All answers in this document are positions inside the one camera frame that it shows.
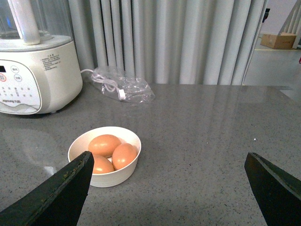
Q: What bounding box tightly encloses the white Joyoung blender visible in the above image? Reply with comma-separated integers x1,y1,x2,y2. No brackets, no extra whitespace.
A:
0,0,83,115

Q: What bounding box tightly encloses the brown egg in bowl front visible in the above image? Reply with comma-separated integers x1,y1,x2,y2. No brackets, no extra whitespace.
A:
93,155,115,174

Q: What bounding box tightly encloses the brown egg in bowl right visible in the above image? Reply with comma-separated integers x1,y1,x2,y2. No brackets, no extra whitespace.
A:
112,143,137,170

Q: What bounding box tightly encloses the clear plastic bag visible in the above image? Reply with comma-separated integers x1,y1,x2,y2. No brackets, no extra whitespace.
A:
89,66,155,104

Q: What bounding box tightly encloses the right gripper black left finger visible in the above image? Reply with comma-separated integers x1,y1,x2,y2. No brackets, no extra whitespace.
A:
0,151,94,226

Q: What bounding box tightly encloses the brown egg in bowl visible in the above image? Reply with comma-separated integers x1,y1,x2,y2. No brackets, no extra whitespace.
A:
93,155,115,174
88,134,121,158
112,143,137,170

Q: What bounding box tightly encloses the white round bowl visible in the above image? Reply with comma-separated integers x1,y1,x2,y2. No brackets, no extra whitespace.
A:
68,126,141,188

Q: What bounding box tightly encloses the brown egg in bowl left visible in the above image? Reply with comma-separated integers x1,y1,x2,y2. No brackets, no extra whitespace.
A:
88,134,121,158

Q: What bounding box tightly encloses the white power cable with plug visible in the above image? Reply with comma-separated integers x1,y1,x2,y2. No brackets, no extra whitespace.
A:
79,69,126,102

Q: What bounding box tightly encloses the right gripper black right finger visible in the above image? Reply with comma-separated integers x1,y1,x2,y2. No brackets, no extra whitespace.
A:
244,153,301,226

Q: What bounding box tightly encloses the brown cardboard box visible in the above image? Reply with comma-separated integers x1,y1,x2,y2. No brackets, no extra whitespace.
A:
260,32,296,49

